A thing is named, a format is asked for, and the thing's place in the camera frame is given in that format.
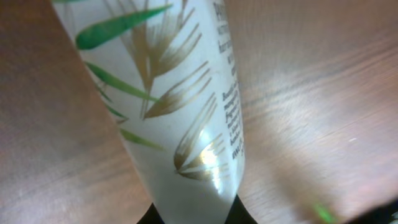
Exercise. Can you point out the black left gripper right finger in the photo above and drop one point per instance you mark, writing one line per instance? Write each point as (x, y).
(238, 214)

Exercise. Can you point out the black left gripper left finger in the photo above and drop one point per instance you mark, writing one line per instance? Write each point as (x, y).
(151, 216)

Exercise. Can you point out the white Pantene tube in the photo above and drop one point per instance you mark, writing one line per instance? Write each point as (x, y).
(165, 71)

